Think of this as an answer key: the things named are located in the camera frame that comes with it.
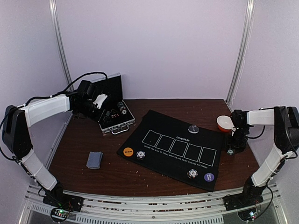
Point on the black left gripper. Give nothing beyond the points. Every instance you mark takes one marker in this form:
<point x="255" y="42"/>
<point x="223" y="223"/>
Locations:
<point x="98" y="116"/>

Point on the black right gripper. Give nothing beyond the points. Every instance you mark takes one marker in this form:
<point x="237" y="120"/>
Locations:
<point x="235" y="143"/>

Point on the single green poker chip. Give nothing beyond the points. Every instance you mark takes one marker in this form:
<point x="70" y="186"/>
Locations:
<point x="230" y="152"/>

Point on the purple small blind button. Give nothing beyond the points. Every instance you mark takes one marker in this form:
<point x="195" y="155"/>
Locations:
<point x="209" y="177"/>

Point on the black white dealer button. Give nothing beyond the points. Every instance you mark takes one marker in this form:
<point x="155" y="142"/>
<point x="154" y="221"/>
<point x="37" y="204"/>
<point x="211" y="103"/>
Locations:
<point x="193" y="129"/>

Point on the blue playing card deck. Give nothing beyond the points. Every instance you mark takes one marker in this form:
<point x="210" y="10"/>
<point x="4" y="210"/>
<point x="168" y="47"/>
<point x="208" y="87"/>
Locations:
<point x="94" y="160"/>

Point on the orange big blind button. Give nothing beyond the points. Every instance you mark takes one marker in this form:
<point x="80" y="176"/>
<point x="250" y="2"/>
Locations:
<point x="128" y="152"/>

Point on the poker chip stack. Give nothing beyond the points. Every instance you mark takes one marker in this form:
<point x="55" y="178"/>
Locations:
<point x="192" y="173"/>

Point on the blue white chip stack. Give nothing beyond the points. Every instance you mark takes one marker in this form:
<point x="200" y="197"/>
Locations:
<point x="140" y="155"/>

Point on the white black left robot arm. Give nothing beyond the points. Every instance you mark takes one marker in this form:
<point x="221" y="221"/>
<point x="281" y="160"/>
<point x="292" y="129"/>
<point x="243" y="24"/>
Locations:
<point x="17" y="133"/>

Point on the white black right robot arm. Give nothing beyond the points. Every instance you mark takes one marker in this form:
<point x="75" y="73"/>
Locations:
<point x="284" y="121"/>

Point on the red white bowl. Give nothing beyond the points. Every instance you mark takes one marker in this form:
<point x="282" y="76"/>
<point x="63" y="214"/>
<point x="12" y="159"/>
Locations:
<point x="224" y="123"/>

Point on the aluminium poker chip case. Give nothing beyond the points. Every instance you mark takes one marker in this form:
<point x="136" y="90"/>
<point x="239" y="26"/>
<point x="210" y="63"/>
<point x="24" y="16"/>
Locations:
<point x="113" y="88"/>

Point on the green red poker chip row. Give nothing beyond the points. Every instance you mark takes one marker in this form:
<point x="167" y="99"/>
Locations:
<point x="122" y="108"/>

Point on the black poker playing mat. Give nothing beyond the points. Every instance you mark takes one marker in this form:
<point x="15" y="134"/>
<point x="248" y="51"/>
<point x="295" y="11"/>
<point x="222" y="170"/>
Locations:
<point x="172" y="150"/>

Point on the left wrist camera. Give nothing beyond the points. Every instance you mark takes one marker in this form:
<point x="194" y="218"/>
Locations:
<point x="89" y="93"/>

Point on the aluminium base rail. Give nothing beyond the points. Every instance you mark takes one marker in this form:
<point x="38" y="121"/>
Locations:
<point x="205" y="208"/>

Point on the left aluminium frame post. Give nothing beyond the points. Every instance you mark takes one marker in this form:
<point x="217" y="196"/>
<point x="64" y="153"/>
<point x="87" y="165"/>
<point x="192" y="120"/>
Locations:
<point x="60" y="45"/>

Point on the aluminium frame post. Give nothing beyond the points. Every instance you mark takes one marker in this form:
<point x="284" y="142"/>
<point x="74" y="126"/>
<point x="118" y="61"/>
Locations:
<point x="249" y="15"/>
<point x="60" y="45"/>

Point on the right aluminium frame post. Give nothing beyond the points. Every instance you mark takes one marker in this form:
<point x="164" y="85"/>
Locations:
<point x="249" y="15"/>

